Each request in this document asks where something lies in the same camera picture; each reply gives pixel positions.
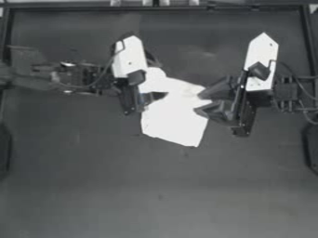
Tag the white t-shirt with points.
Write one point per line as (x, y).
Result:
(174, 121)

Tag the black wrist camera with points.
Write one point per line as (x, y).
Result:
(136, 77)
(260, 70)

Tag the grey metal bracket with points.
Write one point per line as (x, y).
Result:
(148, 2)
(115, 2)
(165, 2)

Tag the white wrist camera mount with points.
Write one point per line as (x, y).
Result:
(129, 57)
(261, 62)

